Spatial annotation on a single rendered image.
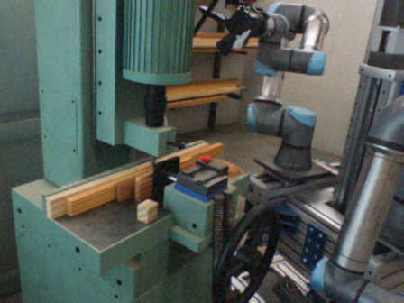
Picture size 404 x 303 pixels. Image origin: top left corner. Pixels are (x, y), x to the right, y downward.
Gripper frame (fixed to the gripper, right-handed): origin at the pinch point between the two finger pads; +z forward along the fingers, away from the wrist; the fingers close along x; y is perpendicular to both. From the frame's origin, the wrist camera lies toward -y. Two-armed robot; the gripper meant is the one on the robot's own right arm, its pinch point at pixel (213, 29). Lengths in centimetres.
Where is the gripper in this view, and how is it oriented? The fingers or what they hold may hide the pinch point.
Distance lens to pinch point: 105.3
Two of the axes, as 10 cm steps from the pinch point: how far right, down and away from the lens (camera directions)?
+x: 5.7, 7.9, -2.3
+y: 5.4, -5.7, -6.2
